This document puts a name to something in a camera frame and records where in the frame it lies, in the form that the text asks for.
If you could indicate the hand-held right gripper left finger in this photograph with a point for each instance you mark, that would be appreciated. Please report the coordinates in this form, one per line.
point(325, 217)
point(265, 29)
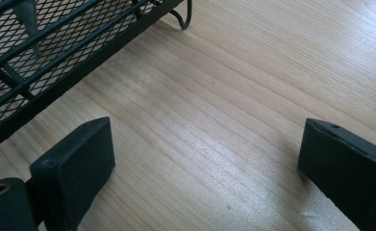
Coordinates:
point(76, 166)

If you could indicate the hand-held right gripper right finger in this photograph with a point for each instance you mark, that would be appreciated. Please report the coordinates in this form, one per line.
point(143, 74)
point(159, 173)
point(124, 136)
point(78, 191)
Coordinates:
point(349, 166)

